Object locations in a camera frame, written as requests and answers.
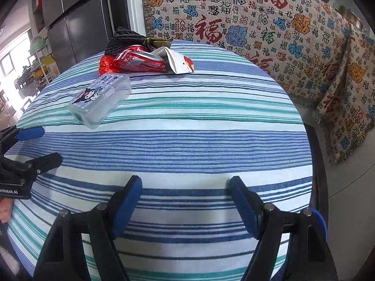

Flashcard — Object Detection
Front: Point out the person's left hand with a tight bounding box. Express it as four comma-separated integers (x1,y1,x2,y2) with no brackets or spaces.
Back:
0,198,13,223

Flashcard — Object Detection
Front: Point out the blue plastic waste basket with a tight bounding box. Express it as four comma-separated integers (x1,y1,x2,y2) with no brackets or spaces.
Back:
280,207,338,280

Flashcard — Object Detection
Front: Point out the white shelf rack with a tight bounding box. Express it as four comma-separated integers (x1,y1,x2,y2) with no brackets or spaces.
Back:
29,36,60,86

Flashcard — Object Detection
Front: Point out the clear plastic Kuromi box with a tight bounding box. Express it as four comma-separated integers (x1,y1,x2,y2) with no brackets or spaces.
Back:
68,73,131,129

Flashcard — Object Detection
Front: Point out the dark grey refrigerator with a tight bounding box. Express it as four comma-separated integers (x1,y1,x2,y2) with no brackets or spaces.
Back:
41,0,113,73

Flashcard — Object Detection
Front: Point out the red plastic bag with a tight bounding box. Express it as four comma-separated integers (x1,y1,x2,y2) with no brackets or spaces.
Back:
98,44,146,75

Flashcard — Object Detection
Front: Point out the crushed red cola can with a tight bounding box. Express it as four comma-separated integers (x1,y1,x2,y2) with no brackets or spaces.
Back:
111,49,167,72

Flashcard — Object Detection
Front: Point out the black knitted cloth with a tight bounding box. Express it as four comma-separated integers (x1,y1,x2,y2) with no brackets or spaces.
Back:
104,27,151,56

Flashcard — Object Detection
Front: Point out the patterned blanket side piece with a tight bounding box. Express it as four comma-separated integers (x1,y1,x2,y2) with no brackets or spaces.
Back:
313,30,374,164

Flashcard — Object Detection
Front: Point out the blue striped tablecloth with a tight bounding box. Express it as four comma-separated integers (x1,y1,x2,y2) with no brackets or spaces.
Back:
7,41,313,280

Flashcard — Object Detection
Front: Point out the gold foil wrapper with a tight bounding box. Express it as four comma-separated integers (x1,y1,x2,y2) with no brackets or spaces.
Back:
144,37,173,52

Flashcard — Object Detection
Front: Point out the white red paper carton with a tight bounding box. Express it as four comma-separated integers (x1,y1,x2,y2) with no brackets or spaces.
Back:
152,46,195,74

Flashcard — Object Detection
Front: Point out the patterned fu character blanket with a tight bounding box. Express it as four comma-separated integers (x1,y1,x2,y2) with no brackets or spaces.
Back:
143,0,353,102

